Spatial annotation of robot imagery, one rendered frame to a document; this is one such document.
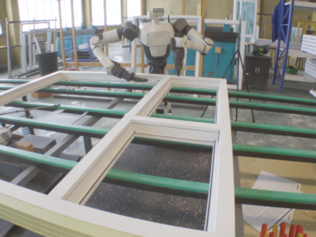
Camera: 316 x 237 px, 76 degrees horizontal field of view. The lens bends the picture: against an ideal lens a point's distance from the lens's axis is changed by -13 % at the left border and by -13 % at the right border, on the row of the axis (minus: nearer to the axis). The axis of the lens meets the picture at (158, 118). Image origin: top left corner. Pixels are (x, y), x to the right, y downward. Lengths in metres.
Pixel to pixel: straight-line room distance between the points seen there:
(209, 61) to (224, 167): 4.70
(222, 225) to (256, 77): 4.78
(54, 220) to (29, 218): 0.08
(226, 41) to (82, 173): 4.82
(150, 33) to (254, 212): 1.42
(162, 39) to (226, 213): 1.53
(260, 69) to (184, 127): 4.33
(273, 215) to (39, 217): 0.84
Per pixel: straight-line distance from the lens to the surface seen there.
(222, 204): 0.58
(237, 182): 0.84
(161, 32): 1.85
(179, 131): 0.96
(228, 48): 5.29
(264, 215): 1.01
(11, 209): 0.65
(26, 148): 1.37
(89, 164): 0.72
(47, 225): 0.59
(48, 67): 5.94
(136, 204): 1.06
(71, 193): 0.65
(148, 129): 0.99
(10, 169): 1.36
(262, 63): 5.16
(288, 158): 1.02
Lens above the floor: 1.33
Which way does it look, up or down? 23 degrees down
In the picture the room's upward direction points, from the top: straight up
